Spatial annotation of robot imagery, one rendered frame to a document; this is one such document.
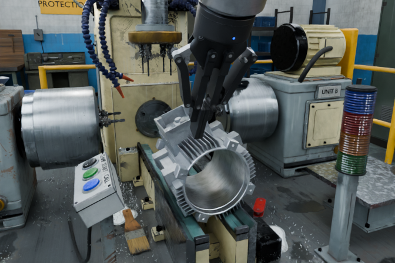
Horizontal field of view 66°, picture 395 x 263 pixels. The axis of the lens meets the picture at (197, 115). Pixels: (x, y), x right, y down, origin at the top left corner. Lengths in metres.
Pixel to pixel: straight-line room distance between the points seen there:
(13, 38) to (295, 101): 5.37
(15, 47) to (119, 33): 4.86
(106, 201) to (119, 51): 0.79
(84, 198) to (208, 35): 0.33
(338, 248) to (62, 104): 0.80
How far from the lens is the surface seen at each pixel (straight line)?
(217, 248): 0.80
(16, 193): 0.99
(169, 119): 0.80
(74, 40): 6.15
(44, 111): 0.94
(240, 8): 0.37
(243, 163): 0.71
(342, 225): 0.81
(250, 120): 1.07
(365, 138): 0.72
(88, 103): 0.94
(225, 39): 0.39
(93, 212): 0.56
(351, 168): 0.74
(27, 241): 0.97
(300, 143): 1.21
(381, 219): 1.06
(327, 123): 1.25
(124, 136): 1.17
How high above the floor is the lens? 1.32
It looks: 14 degrees down
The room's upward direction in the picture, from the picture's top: straight up
